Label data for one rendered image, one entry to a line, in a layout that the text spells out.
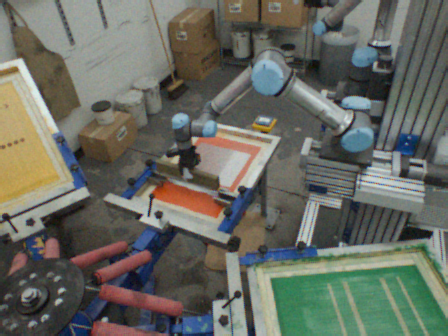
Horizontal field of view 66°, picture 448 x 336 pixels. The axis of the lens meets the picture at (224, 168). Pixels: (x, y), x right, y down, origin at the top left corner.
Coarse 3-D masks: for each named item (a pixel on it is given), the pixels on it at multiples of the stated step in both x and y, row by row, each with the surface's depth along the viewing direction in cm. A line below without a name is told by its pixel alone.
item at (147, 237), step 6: (144, 234) 152; (150, 234) 152; (156, 234) 153; (138, 240) 150; (144, 240) 150; (150, 240) 150; (132, 246) 148; (138, 246) 148; (144, 246) 147; (150, 246) 151
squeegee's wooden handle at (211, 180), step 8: (160, 160) 175; (160, 168) 176; (168, 168) 173; (176, 168) 170; (176, 176) 174; (200, 176) 165; (208, 176) 163; (216, 176) 163; (208, 184) 166; (216, 184) 163
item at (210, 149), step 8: (216, 136) 219; (200, 144) 214; (208, 144) 213; (216, 144) 213; (224, 144) 212; (200, 152) 208; (208, 152) 207; (216, 152) 207; (208, 160) 201; (200, 168) 196; (208, 168) 196; (168, 184) 188; (152, 192) 184; (160, 192) 184; (168, 192) 184; (176, 192) 183; (184, 192) 183; (160, 200) 179; (168, 200) 179; (176, 200) 179; (184, 200) 178
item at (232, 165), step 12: (228, 144) 212; (240, 144) 211; (252, 144) 210; (228, 156) 203; (240, 156) 202; (252, 156) 201; (216, 168) 196; (228, 168) 195; (240, 168) 194; (228, 180) 187; (240, 180) 187; (192, 192) 182; (204, 192) 182; (192, 204) 176; (204, 204) 175; (216, 204) 175; (216, 216) 169
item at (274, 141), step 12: (228, 132) 219; (240, 132) 215; (252, 132) 214; (276, 144) 203; (264, 156) 195; (264, 168) 191; (252, 180) 181; (144, 204) 173; (156, 204) 173; (180, 216) 166; (192, 216) 165; (216, 228) 159
